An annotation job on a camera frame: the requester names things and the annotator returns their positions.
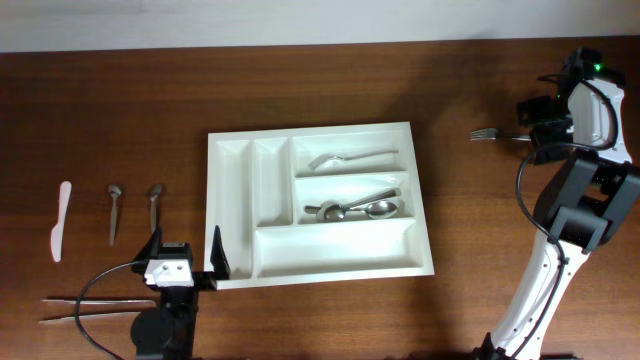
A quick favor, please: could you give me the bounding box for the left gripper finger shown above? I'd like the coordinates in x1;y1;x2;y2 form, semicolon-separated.
210;225;230;280
134;227;163;261

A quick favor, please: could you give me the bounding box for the steel fork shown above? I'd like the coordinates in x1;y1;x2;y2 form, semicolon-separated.
470;128;531;142
308;149;399;170

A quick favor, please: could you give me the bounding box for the steel tablespoon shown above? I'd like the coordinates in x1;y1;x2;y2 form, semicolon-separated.
315;188;401;222
304;200;398;222

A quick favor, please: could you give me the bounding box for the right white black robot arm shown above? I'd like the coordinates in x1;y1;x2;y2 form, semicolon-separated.
471;47;639;359

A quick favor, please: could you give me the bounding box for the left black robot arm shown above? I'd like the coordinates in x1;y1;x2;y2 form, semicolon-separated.
130;227;230;360

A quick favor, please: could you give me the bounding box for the small steel teaspoon right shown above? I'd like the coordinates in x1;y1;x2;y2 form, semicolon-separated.
148;183;163;233

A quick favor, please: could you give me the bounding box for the small steel teaspoon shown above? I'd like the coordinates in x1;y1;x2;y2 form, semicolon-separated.
107;184;123;247
148;183;163;233

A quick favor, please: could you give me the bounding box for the small steel teaspoon left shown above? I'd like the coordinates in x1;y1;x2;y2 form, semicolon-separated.
107;184;123;247

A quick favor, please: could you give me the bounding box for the upper metal chopstick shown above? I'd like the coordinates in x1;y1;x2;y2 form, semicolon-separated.
41;298;156;305

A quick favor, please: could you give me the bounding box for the white plastic knife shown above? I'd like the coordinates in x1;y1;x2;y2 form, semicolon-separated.
50;181;72;262

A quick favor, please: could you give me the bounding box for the white plastic cutlery tray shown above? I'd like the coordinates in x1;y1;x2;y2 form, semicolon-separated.
205;122;434;289

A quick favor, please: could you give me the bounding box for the right black cable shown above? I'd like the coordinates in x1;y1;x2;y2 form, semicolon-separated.
515;73;620;360

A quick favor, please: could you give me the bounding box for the black cable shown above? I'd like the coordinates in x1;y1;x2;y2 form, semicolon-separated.
515;73;620;360
73;259;146;360

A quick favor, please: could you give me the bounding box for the left black cable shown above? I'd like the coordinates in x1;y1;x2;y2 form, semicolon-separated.
73;259;146;360

